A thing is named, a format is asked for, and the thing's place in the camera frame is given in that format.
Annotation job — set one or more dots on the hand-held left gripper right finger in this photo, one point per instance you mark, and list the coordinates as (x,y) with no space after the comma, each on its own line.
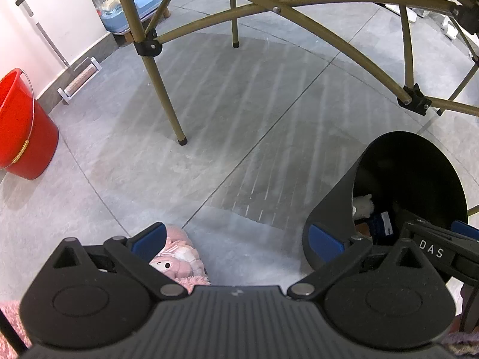
(325,243)

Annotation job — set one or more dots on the small blue carton box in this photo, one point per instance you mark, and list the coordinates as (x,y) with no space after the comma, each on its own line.
(381,224)

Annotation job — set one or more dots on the red plastic bucket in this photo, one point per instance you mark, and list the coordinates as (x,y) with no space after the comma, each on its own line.
(26,138)

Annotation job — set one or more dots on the blue pet feeder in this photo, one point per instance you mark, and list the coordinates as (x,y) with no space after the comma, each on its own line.
(112,18)

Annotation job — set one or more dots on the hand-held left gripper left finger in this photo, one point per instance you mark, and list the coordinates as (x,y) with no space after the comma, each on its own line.
(149,243)

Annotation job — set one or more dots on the pink plush slipper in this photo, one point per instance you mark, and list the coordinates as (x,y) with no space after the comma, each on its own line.
(179,254)

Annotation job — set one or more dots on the black round trash bin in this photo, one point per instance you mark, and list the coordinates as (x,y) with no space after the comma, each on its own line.
(404,157)

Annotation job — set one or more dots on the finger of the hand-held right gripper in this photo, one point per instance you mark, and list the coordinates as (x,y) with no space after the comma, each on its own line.
(466,230)
(419,228)

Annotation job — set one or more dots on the olive slatted folding table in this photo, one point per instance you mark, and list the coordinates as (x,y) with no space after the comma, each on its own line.
(164,93)

